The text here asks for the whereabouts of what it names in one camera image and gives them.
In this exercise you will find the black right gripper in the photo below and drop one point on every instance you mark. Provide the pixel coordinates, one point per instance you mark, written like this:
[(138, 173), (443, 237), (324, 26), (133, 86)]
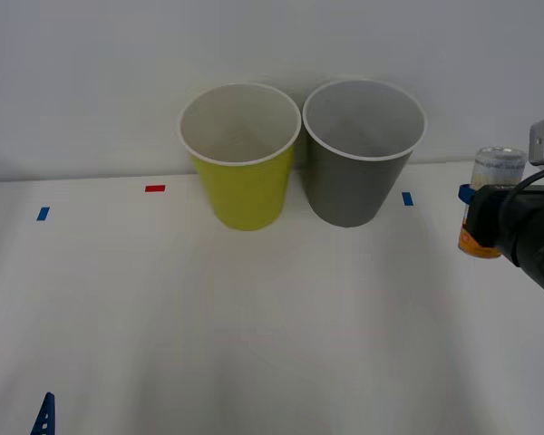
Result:
[(530, 217)]

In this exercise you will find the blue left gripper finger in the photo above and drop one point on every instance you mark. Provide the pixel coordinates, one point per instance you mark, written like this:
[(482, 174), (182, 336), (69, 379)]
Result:
[(45, 419)]

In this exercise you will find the yellow and white drink can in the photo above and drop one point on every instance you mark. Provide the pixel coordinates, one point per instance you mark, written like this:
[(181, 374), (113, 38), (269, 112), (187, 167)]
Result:
[(498, 170)]

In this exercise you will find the grey plastic waste bin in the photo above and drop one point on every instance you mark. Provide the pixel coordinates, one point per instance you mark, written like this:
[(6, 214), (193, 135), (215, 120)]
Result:
[(349, 190)]

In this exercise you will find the yellow-green plastic waste bin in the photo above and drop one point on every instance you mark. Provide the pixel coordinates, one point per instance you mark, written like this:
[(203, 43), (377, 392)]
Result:
[(247, 195)]

